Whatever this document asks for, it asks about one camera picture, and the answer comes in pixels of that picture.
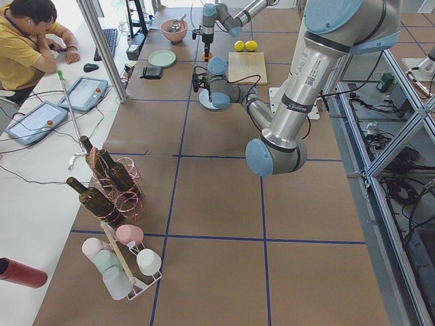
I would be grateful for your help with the near teach pendant tablet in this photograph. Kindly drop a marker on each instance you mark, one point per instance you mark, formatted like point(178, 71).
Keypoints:
point(36, 124)

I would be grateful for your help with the aluminium frame post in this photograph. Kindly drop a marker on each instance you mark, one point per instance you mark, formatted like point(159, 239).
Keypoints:
point(90, 16)

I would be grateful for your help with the upper yellow lemon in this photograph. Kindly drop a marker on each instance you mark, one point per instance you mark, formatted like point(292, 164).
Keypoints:
point(251, 46)

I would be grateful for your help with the red thermos bottle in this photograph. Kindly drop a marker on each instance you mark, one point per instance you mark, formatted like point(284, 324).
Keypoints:
point(21, 274)

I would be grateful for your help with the orange fruit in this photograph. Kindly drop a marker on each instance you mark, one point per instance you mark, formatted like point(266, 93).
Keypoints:
point(206, 57)

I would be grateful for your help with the pink bowl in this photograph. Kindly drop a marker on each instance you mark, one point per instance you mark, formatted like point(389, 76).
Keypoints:
point(174, 35)

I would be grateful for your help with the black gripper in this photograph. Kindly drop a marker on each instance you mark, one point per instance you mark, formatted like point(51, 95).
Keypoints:
point(206, 39)
point(211, 94)

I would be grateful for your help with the light blue plate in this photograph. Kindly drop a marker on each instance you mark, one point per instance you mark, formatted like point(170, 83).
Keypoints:
point(205, 101)

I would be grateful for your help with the green tipped grabber stick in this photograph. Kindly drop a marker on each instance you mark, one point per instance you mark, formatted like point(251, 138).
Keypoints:
point(81, 151)

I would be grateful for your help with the light blue cup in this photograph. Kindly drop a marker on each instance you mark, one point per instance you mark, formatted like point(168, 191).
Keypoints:
point(117, 283)

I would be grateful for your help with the green wine bottle middle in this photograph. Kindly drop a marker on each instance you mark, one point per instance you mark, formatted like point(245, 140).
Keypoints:
point(118, 173)

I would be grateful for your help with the white wire cup rack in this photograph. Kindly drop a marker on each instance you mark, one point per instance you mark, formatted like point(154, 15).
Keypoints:
point(127, 255)

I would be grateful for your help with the pink cup on top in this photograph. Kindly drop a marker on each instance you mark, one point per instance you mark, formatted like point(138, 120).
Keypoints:
point(129, 233)

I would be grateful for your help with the wooden cutting board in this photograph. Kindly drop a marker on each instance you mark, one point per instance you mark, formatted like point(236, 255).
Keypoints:
point(247, 67)

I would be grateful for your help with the yellow lemon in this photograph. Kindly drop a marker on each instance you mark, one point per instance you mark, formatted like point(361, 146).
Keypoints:
point(239, 46)
point(251, 46)

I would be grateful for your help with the person in yellow shirt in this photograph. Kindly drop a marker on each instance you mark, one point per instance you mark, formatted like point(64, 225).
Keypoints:
point(29, 35)

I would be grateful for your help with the pale pink cup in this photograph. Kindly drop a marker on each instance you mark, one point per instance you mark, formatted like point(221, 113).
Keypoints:
point(92, 246)

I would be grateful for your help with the green wine bottle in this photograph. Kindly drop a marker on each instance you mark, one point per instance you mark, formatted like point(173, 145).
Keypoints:
point(97, 203)
point(92, 158)
point(118, 173)

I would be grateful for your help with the black computer mouse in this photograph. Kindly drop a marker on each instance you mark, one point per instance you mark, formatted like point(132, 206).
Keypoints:
point(89, 67)

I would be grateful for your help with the metal scoop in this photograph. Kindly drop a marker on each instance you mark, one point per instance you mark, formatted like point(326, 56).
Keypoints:
point(175, 25)

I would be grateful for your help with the green wine bottle back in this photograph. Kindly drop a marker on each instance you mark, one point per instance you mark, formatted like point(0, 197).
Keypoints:
point(92, 158)

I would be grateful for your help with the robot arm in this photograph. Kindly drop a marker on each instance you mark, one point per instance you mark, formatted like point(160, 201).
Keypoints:
point(332, 29)
point(233, 25)

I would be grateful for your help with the lower yellow lemon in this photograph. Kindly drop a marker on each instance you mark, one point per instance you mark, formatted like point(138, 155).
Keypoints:
point(239, 46)

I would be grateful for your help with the far teach pendant tablet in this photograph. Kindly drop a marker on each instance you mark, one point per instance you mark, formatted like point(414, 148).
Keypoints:
point(86, 92)

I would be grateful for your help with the teach pendant tablet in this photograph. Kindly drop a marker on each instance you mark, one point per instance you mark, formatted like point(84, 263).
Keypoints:
point(36, 124)
point(86, 92)

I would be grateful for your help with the mint green cup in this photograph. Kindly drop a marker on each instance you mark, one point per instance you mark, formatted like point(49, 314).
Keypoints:
point(104, 260)

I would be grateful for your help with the light green plate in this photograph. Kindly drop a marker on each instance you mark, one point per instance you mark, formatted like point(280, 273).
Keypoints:
point(162, 58)

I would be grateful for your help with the white cup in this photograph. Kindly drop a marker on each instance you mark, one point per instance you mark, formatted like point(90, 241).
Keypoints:
point(149, 262)

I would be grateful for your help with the copper wire bottle rack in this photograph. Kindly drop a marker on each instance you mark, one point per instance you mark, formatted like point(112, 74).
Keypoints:
point(128, 202)

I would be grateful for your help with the green wine bottle front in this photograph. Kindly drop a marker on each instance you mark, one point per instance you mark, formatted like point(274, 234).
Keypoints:
point(97, 203)

